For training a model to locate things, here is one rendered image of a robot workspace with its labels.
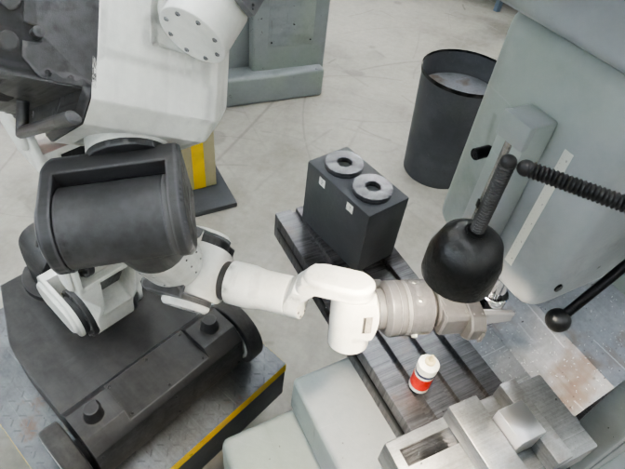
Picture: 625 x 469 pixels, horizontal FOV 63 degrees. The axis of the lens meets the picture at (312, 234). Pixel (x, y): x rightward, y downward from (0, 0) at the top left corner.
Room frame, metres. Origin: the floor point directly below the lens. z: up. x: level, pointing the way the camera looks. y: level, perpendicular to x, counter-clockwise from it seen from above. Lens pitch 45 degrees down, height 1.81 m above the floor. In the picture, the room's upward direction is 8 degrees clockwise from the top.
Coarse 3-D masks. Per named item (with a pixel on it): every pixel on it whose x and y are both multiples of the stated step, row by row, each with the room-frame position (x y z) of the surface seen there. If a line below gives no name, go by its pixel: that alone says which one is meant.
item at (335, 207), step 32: (320, 160) 0.96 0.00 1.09; (352, 160) 0.96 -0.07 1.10; (320, 192) 0.91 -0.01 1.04; (352, 192) 0.86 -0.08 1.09; (384, 192) 0.86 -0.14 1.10; (320, 224) 0.90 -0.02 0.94; (352, 224) 0.82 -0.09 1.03; (384, 224) 0.83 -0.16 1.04; (352, 256) 0.80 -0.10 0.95; (384, 256) 0.85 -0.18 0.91
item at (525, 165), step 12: (516, 168) 0.34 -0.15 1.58; (528, 168) 0.33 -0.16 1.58; (540, 168) 0.33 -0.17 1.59; (540, 180) 0.33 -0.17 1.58; (552, 180) 0.32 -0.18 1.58; (564, 180) 0.32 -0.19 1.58; (576, 180) 0.32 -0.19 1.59; (576, 192) 0.31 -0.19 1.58; (588, 192) 0.31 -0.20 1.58; (600, 192) 0.31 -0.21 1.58; (612, 192) 0.31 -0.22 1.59; (612, 204) 0.31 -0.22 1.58; (624, 204) 0.30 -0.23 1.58
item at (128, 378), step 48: (144, 288) 0.91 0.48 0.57; (48, 336) 0.71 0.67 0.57; (96, 336) 0.73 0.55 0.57; (144, 336) 0.75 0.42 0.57; (192, 336) 0.74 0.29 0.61; (48, 384) 0.57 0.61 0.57; (96, 384) 0.59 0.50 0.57; (144, 384) 0.60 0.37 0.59; (192, 384) 0.63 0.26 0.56; (96, 432) 0.46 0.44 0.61; (144, 432) 0.51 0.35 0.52
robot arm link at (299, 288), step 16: (304, 272) 0.51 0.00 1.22; (320, 272) 0.51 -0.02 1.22; (336, 272) 0.51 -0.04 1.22; (352, 272) 0.51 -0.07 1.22; (288, 288) 0.49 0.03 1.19; (304, 288) 0.48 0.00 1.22; (320, 288) 0.47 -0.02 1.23; (336, 288) 0.47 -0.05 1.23; (352, 288) 0.47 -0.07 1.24; (368, 288) 0.48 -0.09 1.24; (288, 304) 0.47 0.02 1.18; (304, 304) 0.50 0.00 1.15
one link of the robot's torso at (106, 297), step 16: (112, 272) 0.68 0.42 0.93; (128, 272) 0.74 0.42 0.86; (80, 288) 0.62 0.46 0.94; (96, 288) 0.64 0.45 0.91; (112, 288) 0.75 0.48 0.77; (128, 288) 0.75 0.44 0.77; (80, 304) 0.71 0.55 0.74; (96, 304) 0.64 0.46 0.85; (112, 304) 0.72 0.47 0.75; (128, 304) 0.76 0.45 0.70; (80, 320) 0.68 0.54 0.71; (96, 320) 0.69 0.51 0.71; (112, 320) 0.72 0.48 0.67
